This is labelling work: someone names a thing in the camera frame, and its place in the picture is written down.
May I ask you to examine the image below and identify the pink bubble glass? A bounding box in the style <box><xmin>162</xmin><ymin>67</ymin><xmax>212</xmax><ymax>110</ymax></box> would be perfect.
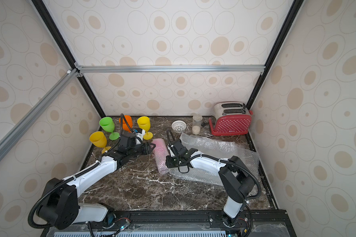
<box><xmin>152</xmin><ymin>138</ymin><xmax>170</xmax><ymax>175</ymax></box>

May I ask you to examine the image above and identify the orange bubble glass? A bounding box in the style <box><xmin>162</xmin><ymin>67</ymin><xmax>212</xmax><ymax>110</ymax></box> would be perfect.
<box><xmin>119</xmin><ymin>115</ymin><xmax>133</xmax><ymax>132</ymax></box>

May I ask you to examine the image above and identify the yellow bubble glass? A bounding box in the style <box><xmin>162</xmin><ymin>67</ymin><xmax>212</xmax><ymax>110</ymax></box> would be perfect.
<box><xmin>137</xmin><ymin>116</ymin><xmax>153</xmax><ymax>140</ymax></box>

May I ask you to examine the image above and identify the beige bubble glass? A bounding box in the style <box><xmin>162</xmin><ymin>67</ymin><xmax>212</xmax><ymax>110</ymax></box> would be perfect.
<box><xmin>89</xmin><ymin>131</ymin><xmax>111</xmax><ymax>154</ymax></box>

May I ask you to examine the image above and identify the green wine glass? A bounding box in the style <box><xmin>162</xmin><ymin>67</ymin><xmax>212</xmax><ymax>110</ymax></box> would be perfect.
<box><xmin>99</xmin><ymin>117</ymin><xmax>120</xmax><ymax>141</ymax></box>

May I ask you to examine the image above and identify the clear bubble wrap sheet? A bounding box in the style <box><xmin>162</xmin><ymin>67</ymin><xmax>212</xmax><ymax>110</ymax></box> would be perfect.
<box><xmin>169</xmin><ymin>133</ymin><xmax>259</xmax><ymax>186</ymax></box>

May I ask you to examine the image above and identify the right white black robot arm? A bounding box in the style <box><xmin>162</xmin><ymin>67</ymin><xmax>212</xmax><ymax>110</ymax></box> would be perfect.
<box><xmin>166</xmin><ymin>139</ymin><xmax>262</xmax><ymax>223</ymax></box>

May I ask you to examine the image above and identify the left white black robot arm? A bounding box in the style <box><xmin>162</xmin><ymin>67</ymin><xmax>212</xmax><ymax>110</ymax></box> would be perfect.
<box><xmin>27</xmin><ymin>133</ymin><xmax>156</xmax><ymax>230</ymax></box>

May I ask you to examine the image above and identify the white sink strainer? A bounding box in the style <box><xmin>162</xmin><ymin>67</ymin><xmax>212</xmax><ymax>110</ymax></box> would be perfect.
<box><xmin>171</xmin><ymin>120</ymin><xmax>187</xmax><ymax>132</ymax></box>

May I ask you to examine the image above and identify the clear jar with powder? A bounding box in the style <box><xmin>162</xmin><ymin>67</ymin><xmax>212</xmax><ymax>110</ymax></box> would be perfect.
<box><xmin>192</xmin><ymin>114</ymin><xmax>203</xmax><ymax>135</ymax></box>

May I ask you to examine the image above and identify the red toaster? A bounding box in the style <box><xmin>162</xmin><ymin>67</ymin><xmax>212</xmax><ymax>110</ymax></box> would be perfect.
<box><xmin>208</xmin><ymin>101</ymin><xmax>253</xmax><ymax>136</ymax></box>

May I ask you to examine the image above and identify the horizontal aluminium rail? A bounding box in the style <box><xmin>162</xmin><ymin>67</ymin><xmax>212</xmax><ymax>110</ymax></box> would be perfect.
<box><xmin>70</xmin><ymin>65</ymin><xmax>266</xmax><ymax>74</ymax></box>

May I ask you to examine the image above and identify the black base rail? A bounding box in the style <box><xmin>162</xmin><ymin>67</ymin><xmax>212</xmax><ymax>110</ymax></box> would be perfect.
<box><xmin>41</xmin><ymin>210</ymin><xmax>296</xmax><ymax>237</ymax></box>

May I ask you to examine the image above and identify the left diagonal aluminium rail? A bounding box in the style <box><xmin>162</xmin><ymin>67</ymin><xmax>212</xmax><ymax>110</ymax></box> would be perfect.
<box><xmin>0</xmin><ymin>69</ymin><xmax>78</xmax><ymax>162</ymax></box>

